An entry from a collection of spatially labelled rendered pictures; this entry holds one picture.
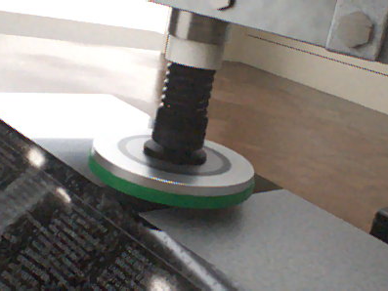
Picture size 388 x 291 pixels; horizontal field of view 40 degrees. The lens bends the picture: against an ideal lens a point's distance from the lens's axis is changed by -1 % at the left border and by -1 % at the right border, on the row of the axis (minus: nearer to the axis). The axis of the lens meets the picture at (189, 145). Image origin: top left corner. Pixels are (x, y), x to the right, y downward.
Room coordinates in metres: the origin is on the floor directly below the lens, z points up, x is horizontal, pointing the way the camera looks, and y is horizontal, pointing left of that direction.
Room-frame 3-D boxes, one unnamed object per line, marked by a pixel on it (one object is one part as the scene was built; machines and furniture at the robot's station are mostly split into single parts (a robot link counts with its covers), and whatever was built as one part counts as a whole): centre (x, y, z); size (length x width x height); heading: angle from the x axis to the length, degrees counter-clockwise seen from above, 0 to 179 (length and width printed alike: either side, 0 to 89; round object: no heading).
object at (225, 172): (0.66, 0.02, 0.87); 0.21 x 0.21 x 0.01
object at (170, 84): (0.66, 0.02, 0.97); 0.06 x 0.06 x 0.09
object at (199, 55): (0.66, 0.02, 1.01); 0.07 x 0.07 x 0.04
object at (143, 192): (0.66, 0.02, 0.87); 0.22 x 0.22 x 0.04
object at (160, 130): (0.66, 0.02, 0.91); 0.07 x 0.07 x 0.01
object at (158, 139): (0.66, 0.02, 0.90); 0.07 x 0.07 x 0.01
